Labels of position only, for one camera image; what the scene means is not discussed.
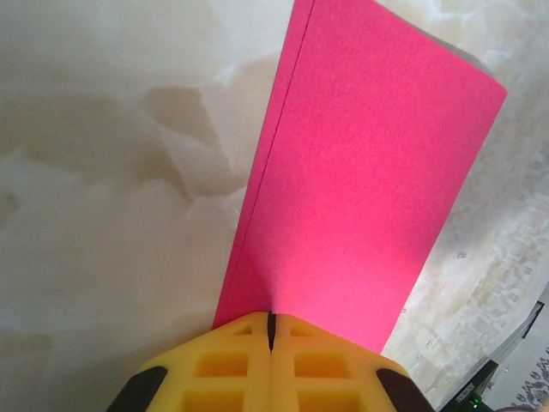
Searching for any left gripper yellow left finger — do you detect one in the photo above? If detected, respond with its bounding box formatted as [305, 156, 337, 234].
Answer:
[111, 312, 273, 412]

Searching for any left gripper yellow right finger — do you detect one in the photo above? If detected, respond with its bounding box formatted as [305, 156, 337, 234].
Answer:
[270, 313, 435, 412]

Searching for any pink paper sheet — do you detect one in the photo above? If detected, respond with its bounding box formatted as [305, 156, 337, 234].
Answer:
[212, 0, 509, 357]

